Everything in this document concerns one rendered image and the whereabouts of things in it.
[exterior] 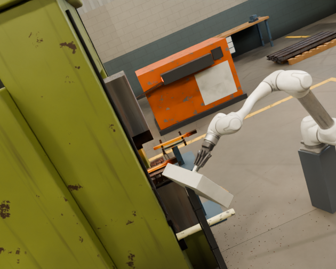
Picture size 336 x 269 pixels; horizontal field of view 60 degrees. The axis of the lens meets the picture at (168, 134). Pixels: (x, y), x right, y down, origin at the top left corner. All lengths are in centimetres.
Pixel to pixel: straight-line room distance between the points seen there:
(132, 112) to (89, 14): 778
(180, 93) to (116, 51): 428
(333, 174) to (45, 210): 220
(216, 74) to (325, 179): 360
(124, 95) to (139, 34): 769
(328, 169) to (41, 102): 219
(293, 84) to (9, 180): 174
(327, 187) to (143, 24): 784
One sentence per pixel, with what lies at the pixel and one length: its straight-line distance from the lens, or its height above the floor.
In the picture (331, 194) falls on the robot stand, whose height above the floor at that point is 19.
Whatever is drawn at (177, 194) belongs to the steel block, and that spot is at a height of 80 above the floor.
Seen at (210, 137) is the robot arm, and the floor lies 122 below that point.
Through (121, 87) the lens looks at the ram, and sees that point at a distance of 191.
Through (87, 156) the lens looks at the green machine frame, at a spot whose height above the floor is 146.
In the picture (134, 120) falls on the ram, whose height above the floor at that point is 147.
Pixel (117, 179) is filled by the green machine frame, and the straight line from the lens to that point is 181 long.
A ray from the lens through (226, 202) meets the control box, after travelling 171.
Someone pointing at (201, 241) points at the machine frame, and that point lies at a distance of 253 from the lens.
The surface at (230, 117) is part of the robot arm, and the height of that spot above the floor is 134.
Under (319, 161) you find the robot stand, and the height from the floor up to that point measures 54.
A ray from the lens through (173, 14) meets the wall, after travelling 971.
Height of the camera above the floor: 197
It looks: 20 degrees down
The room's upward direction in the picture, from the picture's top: 23 degrees counter-clockwise
